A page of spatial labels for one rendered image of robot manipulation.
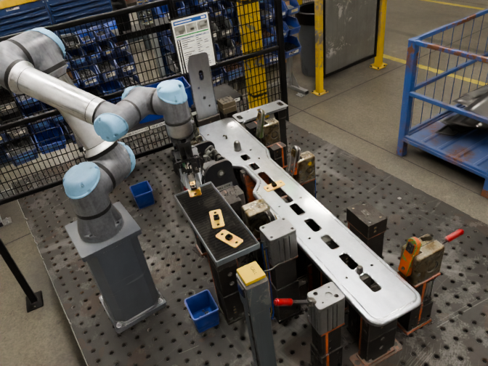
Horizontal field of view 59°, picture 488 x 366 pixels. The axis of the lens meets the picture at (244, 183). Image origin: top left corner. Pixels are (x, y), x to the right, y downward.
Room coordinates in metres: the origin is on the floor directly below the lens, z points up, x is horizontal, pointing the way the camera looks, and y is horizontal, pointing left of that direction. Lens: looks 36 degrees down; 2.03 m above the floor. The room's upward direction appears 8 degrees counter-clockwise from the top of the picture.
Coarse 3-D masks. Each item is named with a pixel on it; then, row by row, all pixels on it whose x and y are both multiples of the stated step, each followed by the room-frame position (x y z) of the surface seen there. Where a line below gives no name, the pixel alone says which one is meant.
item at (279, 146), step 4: (280, 144) 1.71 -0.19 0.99; (284, 144) 1.70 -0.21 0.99; (272, 148) 1.68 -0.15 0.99; (276, 148) 1.68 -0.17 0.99; (280, 148) 1.68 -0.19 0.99; (284, 148) 1.68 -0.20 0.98; (272, 152) 1.67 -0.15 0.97; (276, 152) 1.67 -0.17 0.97; (280, 152) 1.68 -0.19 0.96; (284, 152) 1.68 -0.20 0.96; (272, 156) 1.68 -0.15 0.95; (276, 156) 1.67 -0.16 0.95; (280, 156) 1.68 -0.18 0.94; (284, 156) 1.68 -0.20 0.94; (276, 160) 1.66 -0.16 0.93; (280, 160) 1.67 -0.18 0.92; (284, 160) 1.68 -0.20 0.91; (280, 164) 1.67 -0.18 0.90; (284, 164) 1.68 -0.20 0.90; (284, 168) 1.68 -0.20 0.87; (284, 192) 1.68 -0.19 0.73
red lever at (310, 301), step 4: (276, 300) 0.72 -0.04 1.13; (280, 300) 0.72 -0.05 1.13; (284, 300) 0.72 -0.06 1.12; (288, 300) 0.73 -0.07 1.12; (292, 300) 0.73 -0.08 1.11; (296, 300) 0.74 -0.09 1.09; (300, 300) 0.75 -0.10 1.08; (304, 300) 0.75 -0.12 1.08; (308, 300) 0.75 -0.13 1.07; (312, 300) 0.75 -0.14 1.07; (276, 304) 0.71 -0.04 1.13; (280, 304) 0.71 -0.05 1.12; (284, 304) 0.71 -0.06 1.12; (288, 304) 0.72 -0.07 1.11; (308, 304) 0.74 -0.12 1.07; (312, 304) 0.74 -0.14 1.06
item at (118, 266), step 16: (128, 224) 1.15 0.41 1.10; (80, 240) 1.10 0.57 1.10; (112, 240) 1.08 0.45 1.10; (128, 240) 1.10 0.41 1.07; (96, 256) 1.05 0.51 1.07; (112, 256) 1.07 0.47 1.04; (128, 256) 1.09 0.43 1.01; (144, 256) 1.15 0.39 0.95; (96, 272) 1.06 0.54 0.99; (112, 272) 1.06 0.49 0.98; (128, 272) 1.08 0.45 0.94; (144, 272) 1.11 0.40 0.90; (112, 288) 1.05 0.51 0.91; (128, 288) 1.07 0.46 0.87; (144, 288) 1.10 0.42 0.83; (112, 304) 1.06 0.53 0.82; (128, 304) 1.06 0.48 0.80; (144, 304) 1.09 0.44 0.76; (160, 304) 1.11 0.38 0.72; (112, 320) 1.07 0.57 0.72; (128, 320) 1.05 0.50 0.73
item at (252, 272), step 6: (252, 264) 0.83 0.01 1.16; (258, 264) 0.83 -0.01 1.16; (240, 270) 0.81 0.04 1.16; (246, 270) 0.81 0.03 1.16; (252, 270) 0.81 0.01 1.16; (258, 270) 0.80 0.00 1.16; (240, 276) 0.79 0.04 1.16; (246, 276) 0.79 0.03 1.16; (252, 276) 0.79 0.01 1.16; (258, 276) 0.78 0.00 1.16; (264, 276) 0.78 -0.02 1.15; (246, 282) 0.77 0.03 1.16; (252, 282) 0.77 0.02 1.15
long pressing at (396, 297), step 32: (224, 128) 1.92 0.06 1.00; (256, 160) 1.58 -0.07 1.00; (256, 192) 1.35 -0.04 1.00; (288, 192) 1.33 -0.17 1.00; (320, 224) 1.12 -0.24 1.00; (320, 256) 0.97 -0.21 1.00; (352, 256) 0.95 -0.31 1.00; (352, 288) 0.83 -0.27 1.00; (384, 288) 0.81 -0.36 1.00; (384, 320) 0.71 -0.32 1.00
